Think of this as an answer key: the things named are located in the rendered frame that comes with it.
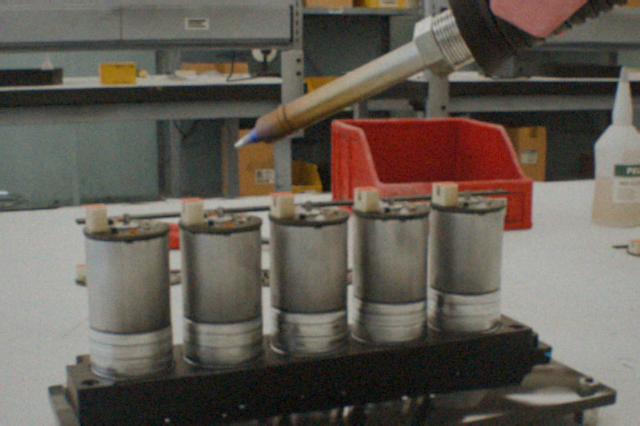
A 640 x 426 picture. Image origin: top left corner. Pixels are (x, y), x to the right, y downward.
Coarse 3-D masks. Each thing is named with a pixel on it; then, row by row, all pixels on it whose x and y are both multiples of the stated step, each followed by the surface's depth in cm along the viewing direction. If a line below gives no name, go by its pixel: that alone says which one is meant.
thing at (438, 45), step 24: (432, 24) 24; (408, 48) 24; (432, 48) 24; (456, 48) 23; (360, 72) 25; (384, 72) 24; (408, 72) 24; (432, 72) 24; (312, 96) 25; (336, 96) 25; (360, 96) 25; (264, 120) 26; (288, 120) 26; (312, 120) 26
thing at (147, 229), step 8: (112, 224) 28; (144, 224) 28; (152, 224) 28; (160, 224) 28; (168, 224) 28; (88, 232) 26; (104, 232) 26; (112, 232) 26; (120, 232) 26; (128, 232) 26; (144, 232) 26; (152, 232) 26; (160, 232) 27; (168, 232) 27; (112, 240) 26; (120, 240) 26
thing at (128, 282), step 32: (96, 256) 26; (128, 256) 26; (160, 256) 27; (96, 288) 27; (128, 288) 26; (160, 288) 27; (96, 320) 27; (128, 320) 26; (160, 320) 27; (96, 352) 27; (128, 352) 27; (160, 352) 27
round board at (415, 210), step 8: (352, 208) 30; (384, 208) 29; (408, 208) 30; (416, 208) 30; (424, 208) 30; (368, 216) 29; (376, 216) 29; (384, 216) 29; (392, 216) 29; (400, 216) 29; (408, 216) 29; (416, 216) 29
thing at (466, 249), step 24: (432, 216) 31; (456, 216) 30; (480, 216) 30; (432, 240) 31; (456, 240) 30; (480, 240) 30; (432, 264) 31; (456, 264) 31; (480, 264) 31; (432, 288) 32; (456, 288) 31; (480, 288) 31; (432, 312) 32; (456, 312) 31; (480, 312) 31
